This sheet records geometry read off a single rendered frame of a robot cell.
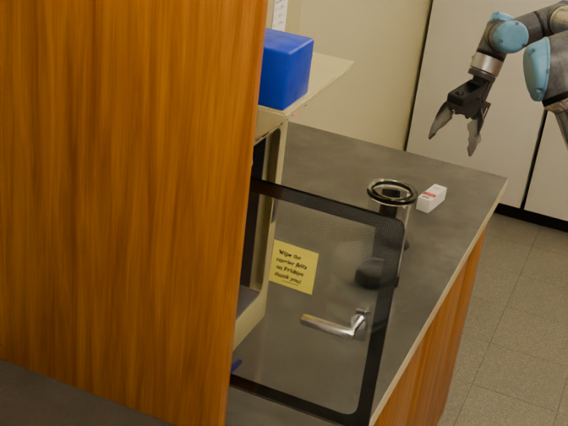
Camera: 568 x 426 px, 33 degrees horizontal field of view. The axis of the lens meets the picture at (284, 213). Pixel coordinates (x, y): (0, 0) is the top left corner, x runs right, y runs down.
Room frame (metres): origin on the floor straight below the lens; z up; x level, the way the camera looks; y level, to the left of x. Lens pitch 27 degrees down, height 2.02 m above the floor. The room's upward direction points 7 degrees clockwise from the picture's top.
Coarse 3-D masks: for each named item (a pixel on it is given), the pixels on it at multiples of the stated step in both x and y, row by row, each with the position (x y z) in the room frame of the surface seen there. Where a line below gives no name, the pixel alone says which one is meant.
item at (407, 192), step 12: (384, 180) 1.92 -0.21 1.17; (396, 180) 1.93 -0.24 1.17; (372, 192) 1.85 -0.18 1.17; (384, 192) 1.92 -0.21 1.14; (396, 192) 1.92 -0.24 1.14; (408, 192) 1.90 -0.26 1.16; (372, 204) 1.86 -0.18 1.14; (384, 204) 1.83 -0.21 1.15; (396, 216) 1.83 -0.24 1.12; (408, 216) 1.86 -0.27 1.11
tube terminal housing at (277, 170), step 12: (288, 0) 1.62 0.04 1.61; (300, 0) 1.67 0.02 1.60; (288, 12) 1.62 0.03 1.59; (300, 12) 1.68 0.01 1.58; (288, 24) 1.63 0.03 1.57; (276, 132) 1.68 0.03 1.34; (276, 144) 1.68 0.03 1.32; (276, 156) 1.68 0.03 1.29; (264, 168) 1.66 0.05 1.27; (276, 168) 1.65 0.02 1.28; (276, 180) 1.66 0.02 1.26
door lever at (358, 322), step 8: (304, 320) 1.27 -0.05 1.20; (312, 320) 1.26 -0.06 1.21; (320, 320) 1.26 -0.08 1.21; (352, 320) 1.29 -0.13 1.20; (360, 320) 1.28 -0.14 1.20; (312, 328) 1.26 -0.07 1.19; (320, 328) 1.26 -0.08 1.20; (328, 328) 1.25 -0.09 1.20; (336, 328) 1.25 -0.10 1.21; (344, 328) 1.25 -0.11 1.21; (352, 328) 1.26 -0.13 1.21; (360, 328) 1.28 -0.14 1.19; (344, 336) 1.24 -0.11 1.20; (352, 336) 1.24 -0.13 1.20
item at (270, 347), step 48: (288, 192) 1.34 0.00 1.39; (288, 240) 1.33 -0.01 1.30; (336, 240) 1.31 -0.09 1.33; (384, 240) 1.28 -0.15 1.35; (240, 288) 1.36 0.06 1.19; (288, 288) 1.33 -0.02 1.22; (336, 288) 1.30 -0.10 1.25; (384, 288) 1.28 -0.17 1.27; (240, 336) 1.36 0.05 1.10; (288, 336) 1.33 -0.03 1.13; (336, 336) 1.30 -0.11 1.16; (384, 336) 1.27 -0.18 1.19; (240, 384) 1.35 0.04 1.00; (288, 384) 1.32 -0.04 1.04; (336, 384) 1.29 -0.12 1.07
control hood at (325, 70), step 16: (320, 64) 1.60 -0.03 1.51; (336, 64) 1.61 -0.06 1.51; (352, 64) 1.63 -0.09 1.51; (320, 80) 1.51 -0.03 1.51; (336, 80) 1.55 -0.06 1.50; (304, 96) 1.43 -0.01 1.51; (272, 112) 1.35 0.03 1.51; (288, 112) 1.35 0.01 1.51; (256, 128) 1.35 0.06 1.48; (272, 128) 1.35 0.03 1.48
